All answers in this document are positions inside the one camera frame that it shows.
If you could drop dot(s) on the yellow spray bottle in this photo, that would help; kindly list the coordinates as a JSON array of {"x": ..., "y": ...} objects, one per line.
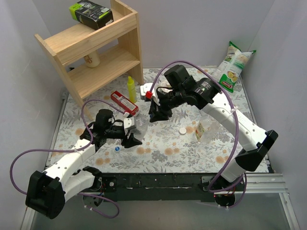
[{"x": 131, "y": 90}]

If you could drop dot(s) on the clear plastic bottle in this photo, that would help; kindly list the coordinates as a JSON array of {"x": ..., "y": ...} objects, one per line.
[{"x": 141, "y": 128}]

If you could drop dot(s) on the red white box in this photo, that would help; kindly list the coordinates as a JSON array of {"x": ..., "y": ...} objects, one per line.
[{"x": 124, "y": 103}]

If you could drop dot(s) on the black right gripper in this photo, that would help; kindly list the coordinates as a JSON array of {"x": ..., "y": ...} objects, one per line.
[{"x": 158, "y": 106}]

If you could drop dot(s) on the white bottle cap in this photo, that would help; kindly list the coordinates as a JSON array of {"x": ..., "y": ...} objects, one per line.
[{"x": 182, "y": 131}]

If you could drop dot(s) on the floral table mat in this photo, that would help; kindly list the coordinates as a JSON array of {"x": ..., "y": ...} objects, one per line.
[{"x": 163, "y": 149}]

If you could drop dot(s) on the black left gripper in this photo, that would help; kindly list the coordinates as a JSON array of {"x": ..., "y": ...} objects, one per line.
[{"x": 127, "y": 136}]

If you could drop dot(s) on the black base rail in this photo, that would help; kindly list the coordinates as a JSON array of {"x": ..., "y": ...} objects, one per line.
[{"x": 153, "y": 186}]

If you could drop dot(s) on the green chips bag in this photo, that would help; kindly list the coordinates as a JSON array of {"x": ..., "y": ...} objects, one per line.
[{"x": 231, "y": 67}]

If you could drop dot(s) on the black green box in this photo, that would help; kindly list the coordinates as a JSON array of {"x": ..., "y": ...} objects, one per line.
[{"x": 91, "y": 14}]

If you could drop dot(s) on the wooden shelf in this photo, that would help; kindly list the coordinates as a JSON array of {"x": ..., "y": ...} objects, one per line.
[{"x": 74, "y": 43}]

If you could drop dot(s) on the clear bottle with label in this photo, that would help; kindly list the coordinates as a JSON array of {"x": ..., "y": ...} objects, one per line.
[{"x": 206, "y": 129}]

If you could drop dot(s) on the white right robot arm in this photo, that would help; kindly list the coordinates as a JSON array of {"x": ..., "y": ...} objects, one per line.
[{"x": 208, "y": 96}]

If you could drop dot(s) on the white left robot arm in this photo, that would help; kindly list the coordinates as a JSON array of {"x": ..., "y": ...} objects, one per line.
[{"x": 48, "y": 191}]

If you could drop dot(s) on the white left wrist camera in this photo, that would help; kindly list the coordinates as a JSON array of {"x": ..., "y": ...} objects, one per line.
[{"x": 129, "y": 123}]

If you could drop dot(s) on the aluminium frame rail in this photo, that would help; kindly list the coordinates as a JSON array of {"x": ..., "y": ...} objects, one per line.
[{"x": 266, "y": 183}]

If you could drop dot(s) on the beige cup on shelf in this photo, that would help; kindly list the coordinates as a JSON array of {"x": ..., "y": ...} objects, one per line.
[{"x": 92, "y": 60}]

